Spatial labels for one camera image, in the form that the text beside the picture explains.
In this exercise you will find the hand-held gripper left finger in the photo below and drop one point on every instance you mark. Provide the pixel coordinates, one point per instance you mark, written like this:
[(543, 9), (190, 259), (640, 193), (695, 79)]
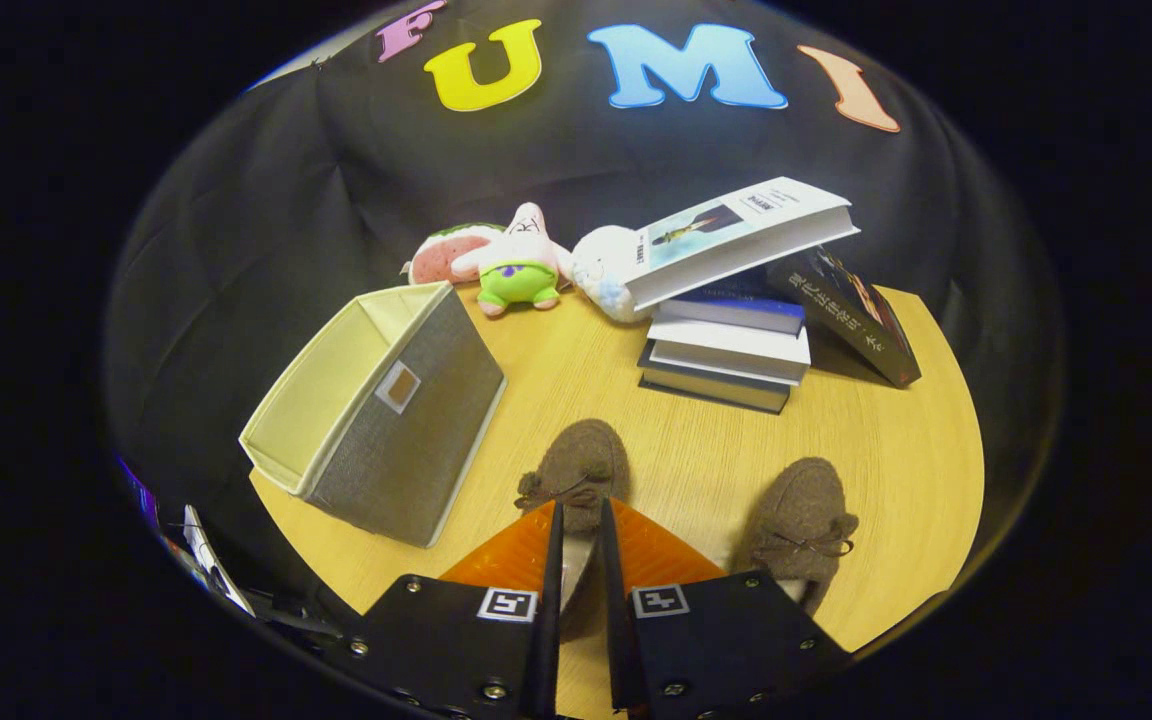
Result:
[(466, 650)]

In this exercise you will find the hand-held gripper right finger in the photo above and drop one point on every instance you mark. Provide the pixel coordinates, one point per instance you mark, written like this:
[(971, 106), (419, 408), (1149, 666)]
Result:
[(726, 640)]

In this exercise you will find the brown fuzzy shoe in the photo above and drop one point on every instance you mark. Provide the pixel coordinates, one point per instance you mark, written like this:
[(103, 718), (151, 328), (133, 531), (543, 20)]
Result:
[(576, 460), (796, 510)]

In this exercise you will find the grey fabric storage box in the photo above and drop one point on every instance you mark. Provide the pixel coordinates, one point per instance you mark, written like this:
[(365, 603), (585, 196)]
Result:
[(406, 450)]

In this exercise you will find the dark grey book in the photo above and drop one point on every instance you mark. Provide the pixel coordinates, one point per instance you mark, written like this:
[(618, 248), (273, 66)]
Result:
[(711, 385)]

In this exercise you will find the white flat device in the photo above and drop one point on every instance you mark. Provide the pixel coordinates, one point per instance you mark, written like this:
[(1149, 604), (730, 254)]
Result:
[(216, 560)]

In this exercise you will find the blue cover book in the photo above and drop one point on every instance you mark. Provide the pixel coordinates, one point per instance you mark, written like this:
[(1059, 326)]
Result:
[(736, 300)]

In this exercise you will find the black cover book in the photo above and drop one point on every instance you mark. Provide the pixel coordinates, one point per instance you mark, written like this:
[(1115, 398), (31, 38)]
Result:
[(856, 315)]

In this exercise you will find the computer monitor screen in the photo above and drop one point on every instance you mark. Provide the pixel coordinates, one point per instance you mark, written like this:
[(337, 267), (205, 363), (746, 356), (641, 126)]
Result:
[(141, 495)]

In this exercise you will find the white and blue plush toy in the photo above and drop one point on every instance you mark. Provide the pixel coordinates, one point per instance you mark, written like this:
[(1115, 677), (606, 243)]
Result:
[(601, 265)]

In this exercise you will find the watermelon slice plush toy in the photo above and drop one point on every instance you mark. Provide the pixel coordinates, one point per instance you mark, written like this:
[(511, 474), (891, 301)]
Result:
[(441, 255)]

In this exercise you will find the pink starfish plush toy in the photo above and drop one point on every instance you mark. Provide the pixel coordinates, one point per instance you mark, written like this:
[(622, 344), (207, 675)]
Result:
[(521, 250)]

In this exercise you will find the white cover book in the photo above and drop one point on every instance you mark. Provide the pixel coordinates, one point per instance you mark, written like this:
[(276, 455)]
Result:
[(736, 225)]

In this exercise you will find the black backdrop cloth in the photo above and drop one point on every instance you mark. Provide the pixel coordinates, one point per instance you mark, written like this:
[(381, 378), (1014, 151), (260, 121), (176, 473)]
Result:
[(236, 250)]

